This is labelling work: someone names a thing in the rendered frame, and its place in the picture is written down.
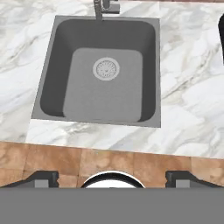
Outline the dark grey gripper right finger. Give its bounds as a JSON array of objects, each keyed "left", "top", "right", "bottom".
[{"left": 164, "top": 171, "right": 221, "bottom": 189}]

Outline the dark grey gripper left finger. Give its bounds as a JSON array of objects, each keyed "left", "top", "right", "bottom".
[{"left": 3, "top": 171, "right": 60, "bottom": 189}]

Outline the white round black-rimmed object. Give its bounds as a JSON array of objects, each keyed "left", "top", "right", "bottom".
[{"left": 80, "top": 171, "right": 146, "bottom": 189}]

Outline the grey kitchen sink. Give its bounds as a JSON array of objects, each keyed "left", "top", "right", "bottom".
[{"left": 31, "top": 15, "right": 162, "bottom": 129}]

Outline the black appliance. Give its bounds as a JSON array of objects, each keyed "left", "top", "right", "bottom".
[{"left": 218, "top": 12, "right": 224, "bottom": 66}]

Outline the grey sink tap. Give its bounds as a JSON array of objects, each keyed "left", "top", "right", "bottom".
[{"left": 93, "top": 0, "right": 121, "bottom": 21}]

